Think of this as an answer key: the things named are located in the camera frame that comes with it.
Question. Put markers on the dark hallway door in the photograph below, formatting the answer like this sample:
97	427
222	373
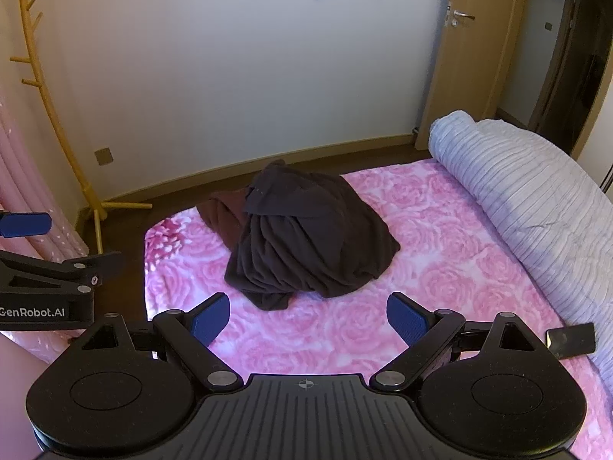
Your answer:
579	57

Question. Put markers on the pink curtain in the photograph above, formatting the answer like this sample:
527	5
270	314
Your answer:
28	172

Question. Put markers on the grey striped quilt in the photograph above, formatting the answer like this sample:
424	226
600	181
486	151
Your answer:
527	191

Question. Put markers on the beige wall socket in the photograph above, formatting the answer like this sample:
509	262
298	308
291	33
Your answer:
104	156

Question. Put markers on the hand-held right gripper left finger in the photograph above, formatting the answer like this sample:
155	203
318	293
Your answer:
210	320

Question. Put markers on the black smartphone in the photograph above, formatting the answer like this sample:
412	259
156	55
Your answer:
572	340

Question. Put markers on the wooden door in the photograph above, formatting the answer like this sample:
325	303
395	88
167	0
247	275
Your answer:
459	72

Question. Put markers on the wooden coat rack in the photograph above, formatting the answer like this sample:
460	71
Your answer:
52	120

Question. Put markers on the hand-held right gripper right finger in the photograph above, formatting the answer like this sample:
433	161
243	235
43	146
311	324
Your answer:
407	320

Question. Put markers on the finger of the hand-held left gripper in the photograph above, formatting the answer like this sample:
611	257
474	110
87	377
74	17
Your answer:
26	225
108	261

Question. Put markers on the pink rose blanket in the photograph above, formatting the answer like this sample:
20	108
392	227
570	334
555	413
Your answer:
455	268

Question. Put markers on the dark brown garment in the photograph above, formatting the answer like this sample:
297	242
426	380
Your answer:
306	230

